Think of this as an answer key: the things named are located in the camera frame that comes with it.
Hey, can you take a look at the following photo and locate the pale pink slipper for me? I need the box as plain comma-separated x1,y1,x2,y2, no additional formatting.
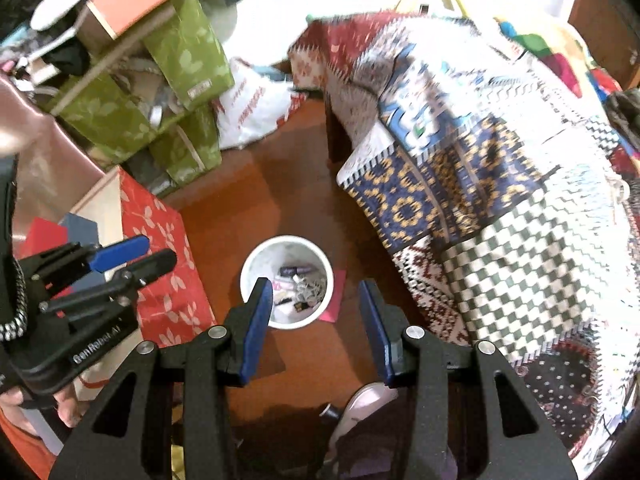
327,381,402,448

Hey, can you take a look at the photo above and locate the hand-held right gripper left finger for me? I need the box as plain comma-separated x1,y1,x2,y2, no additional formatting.
49,276,275,480

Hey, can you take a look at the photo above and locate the pile of small scraps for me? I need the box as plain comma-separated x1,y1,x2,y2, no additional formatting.
271,264,329,314

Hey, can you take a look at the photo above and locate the pink shiny cloth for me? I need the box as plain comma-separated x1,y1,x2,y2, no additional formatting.
0,79,107,261

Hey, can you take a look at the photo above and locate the red floral box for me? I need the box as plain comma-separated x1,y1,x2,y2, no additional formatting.
67,165,217,349

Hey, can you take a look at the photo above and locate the colourful checked blanket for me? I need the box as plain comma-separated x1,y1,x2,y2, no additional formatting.
492,14,617,102

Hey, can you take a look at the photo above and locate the pink paper sheet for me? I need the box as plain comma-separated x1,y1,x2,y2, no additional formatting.
317,268,349,324

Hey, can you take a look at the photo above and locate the blue card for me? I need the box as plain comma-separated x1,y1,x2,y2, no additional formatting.
58,212,102,277

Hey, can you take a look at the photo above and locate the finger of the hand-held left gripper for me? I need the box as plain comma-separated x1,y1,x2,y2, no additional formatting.
39,248,179,314
14,235,150,282

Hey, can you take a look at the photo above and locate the white plastic bag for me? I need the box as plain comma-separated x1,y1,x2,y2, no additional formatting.
212,57,297,151

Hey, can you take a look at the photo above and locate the orange cloth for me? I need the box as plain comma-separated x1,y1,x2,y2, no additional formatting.
0,410,57,480

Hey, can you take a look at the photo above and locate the purple cloth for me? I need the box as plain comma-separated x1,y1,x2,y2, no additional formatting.
322,439,458,480

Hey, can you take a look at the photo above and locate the white round waste bin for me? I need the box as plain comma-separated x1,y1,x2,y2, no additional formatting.
239,235,335,330

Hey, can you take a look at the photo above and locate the patchwork print bedsheet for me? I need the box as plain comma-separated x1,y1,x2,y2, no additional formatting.
287,9,640,467

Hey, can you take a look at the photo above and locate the brown wooden door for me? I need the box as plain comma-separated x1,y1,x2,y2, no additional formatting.
566,0,640,92

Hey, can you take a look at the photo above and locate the person's left hand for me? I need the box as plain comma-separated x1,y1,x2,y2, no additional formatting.
0,386,85,430

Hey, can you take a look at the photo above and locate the red card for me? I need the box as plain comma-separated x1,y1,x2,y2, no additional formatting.
22,217,69,262

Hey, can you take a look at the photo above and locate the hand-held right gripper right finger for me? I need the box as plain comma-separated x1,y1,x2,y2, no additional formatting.
358,279,578,480

